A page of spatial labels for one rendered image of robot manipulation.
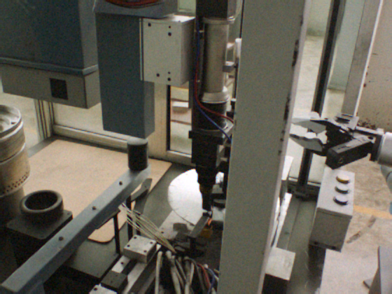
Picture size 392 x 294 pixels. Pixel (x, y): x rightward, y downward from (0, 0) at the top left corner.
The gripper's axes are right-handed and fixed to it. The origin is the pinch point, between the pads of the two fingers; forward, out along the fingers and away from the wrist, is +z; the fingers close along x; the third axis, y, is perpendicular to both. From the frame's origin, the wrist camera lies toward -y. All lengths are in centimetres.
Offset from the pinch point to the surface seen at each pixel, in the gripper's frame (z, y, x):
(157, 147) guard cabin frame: 67, 30, -47
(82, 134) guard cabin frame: 107, 24, -48
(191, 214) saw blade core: 19.9, -16.5, -23.8
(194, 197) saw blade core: 23.6, -9.1, -25.1
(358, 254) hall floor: -24, 96, -139
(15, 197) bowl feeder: 79, -32, -32
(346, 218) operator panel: -16.5, 14.3, -36.0
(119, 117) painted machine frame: 31.2, -25.5, 8.7
